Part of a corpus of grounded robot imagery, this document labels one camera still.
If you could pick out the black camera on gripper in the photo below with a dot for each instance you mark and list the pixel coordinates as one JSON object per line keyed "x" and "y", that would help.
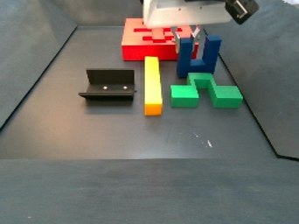
{"x": 240, "y": 9}

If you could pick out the yellow long bar block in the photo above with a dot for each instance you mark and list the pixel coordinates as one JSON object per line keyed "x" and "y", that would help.
{"x": 152, "y": 87}

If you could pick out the blue U-shaped block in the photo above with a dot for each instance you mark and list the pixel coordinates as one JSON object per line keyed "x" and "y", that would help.
{"x": 203, "y": 65}

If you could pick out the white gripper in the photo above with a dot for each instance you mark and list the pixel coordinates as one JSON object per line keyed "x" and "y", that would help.
{"x": 172, "y": 13}

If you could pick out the red board with slots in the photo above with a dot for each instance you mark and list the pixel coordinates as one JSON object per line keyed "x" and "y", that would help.
{"x": 144, "y": 41}

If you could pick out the green zigzag block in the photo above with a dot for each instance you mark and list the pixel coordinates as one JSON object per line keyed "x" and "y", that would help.
{"x": 185, "y": 95}

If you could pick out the black angle bracket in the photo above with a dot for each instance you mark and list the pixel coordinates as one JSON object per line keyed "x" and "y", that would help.
{"x": 109, "y": 84}

